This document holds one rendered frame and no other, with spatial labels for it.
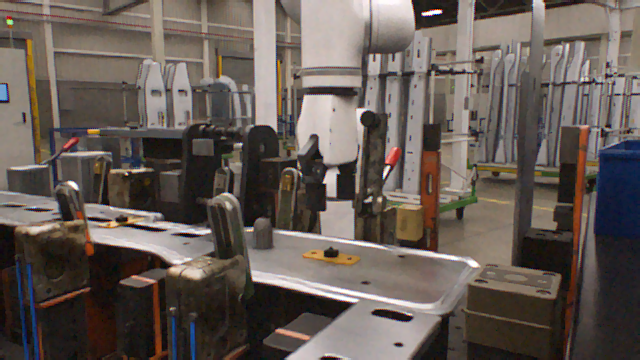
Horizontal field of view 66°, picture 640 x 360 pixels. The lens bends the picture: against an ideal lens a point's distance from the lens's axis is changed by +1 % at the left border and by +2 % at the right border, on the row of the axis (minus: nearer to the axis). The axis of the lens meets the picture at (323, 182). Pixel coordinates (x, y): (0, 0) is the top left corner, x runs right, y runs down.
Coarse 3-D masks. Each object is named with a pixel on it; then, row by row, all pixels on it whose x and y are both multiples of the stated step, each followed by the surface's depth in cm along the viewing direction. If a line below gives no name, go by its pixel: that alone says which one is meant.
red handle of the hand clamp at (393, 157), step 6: (390, 150) 92; (396, 150) 92; (390, 156) 91; (396, 156) 91; (390, 162) 89; (396, 162) 91; (384, 168) 89; (390, 168) 89; (384, 174) 88; (384, 180) 87; (372, 192) 85; (366, 198) 84; (372, 198) 83; (366, 204) 83
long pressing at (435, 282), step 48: (0, 192) 130; (96, 240) 85; (144, 240) 83; (192, 240) 83; (288, 240) 83; (336, 240) 82; (288, 288) 62; (336, 288) 61; (384, 288) 61; (432, 288) 61
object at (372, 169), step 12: (360, 120) 81; (372, 120) 80; (384, 120) 82; (372, 132) 84; (384, 132) 83; (372, 144) 84; (384, 144) 83; (372, 156) 84; (384, 156) 84; (372, 168) 84; (360, 180) 84; (372, 180) 84; (360, 192) 84; (360, 204) 84; (372, 204) 82
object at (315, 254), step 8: (328, 248) 74; (304, 256) 73; (312, 256) 73; (320, 256) 73; (328, 256) 72; (336, 256) 72; (344, 256) 73; (352, 256) 73; (344, 264) 70; (352, 264) 70
